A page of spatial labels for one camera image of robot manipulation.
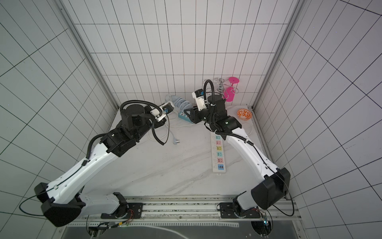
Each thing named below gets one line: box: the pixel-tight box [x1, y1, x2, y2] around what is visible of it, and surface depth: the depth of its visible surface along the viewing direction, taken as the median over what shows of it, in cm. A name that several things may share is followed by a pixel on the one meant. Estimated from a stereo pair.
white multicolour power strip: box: [210, 131, 226, 174], surface depth 92 cm
